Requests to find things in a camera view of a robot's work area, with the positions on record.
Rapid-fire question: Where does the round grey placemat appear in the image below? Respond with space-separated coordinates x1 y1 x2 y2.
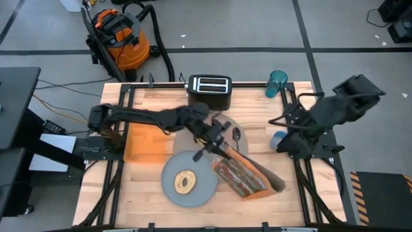
173 111 250 168

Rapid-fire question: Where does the black equipment box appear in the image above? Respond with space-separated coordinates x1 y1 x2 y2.
378 0 412 44

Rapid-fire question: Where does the white trash bin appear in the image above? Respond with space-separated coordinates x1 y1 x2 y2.
59 0 83 13

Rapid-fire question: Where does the black power brick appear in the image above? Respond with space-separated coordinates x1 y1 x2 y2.
42 119 67 135

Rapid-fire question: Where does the teal ribbed glass tumbler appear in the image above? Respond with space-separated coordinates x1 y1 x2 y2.
265 70 289 99

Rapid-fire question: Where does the bagel half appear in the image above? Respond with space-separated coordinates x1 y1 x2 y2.
174 169 198 195

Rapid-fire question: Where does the white paper sheet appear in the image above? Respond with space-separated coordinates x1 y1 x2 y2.
28 133 78 173

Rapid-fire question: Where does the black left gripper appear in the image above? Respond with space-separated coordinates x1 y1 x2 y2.
192 119 232 162

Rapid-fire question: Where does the black desk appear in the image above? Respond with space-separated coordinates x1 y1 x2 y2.
0 66 42 220

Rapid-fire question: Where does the black vacuum hose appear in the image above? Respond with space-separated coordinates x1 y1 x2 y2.
122 1 176 82

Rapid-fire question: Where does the orange shop vacuum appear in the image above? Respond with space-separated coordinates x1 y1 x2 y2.
85 8 160 81

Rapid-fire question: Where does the grey round plate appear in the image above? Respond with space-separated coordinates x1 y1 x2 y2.
160 150 220 209

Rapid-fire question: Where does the light blue cup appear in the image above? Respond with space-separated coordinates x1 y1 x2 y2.
269 130 288 151

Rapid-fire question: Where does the black floor cable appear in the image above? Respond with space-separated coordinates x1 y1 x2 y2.
34 76 116 97

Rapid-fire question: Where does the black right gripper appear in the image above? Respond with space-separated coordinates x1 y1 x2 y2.
276 128 315 159

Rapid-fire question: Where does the black aluminium frame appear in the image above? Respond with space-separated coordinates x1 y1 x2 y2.
77 82 347 232

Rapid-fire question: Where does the black hazard-striped mat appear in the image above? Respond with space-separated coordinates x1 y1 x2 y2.
350 171 412 226

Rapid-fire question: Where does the black two-slot toaster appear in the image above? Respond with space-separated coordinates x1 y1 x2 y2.
187 73 233 112

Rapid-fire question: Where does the yellow floor cable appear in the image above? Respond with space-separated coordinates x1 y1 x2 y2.
32 94 93 128

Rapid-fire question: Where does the metal spoon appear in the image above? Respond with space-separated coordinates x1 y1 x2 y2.
232 126 242 153

